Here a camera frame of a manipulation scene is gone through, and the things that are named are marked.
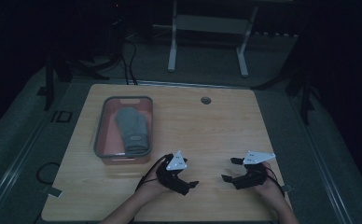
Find grey tape piece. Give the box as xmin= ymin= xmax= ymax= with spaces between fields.
xmin=41 ymin=185 xmax=63 ymax=199

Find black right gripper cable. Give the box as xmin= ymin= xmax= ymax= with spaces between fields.
xmin=264 ymin=166 xmax=286 ymax=198

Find person's left hand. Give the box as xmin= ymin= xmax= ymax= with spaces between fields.
xmin=134 ymin=169 xmax=172 ymax=203

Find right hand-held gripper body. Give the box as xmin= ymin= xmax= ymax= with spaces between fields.
xmin=231 ymin=150 xmax=277 ymax=190

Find pink bin with grey rim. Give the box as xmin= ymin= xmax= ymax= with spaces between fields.
xmin=93 ymin=95 xmax=154 ymax=165

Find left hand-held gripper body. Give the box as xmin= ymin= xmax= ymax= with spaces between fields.
xmin=156 ymin=150 xmax=191 ymax=197

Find person's right hand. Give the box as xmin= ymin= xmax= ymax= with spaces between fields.
xmin=253 ymin=162 xmax=285 ymax=205

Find white metal stand frame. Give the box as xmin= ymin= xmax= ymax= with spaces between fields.
xmin=167 ymin=0 xmax=259 ymax=78

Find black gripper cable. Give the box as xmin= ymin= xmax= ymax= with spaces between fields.
xmin=264 ymin=166 xmax=286 ymax=198
xmin=134 ymin=153 xmax=174 ymax=193

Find black cable loop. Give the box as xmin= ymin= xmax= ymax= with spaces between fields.
xmin=35 ymin=161 xmax=61 ymax=186

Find black tripod stand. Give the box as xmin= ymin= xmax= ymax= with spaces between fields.
xmin=36 ymin=50 xmax=110 ymax=112
xmin=252 ymin=60 xmax=316 ymax=126

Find black floor cables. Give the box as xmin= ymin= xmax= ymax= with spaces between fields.
xmin=119 ymin=35 xmax=139 ymax=86

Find grey mitten with label patch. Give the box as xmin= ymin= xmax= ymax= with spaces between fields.
xmin=114 ymin=106 xmax=151 ymax=153

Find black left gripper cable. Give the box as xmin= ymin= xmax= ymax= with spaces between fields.
xmin=134 ymin=153 xmax=174 ymax=193

